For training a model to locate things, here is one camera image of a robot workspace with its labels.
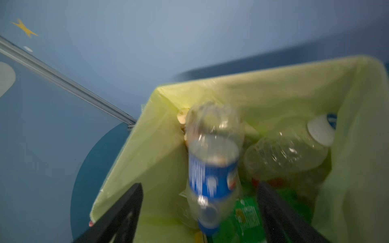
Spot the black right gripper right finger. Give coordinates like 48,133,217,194
256,182,329,243

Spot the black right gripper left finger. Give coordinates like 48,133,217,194
74,183,143,243

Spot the green bottle white cap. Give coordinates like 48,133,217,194
207,188,313,243

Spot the large clear bottle white cap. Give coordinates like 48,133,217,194
244,113,337,181

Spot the small bottle blue label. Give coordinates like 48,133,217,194
186,102,245,236

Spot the green bin liner bag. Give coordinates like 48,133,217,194
90,56,389,243

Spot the aluminium frame post left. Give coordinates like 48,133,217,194
1,37,137,130

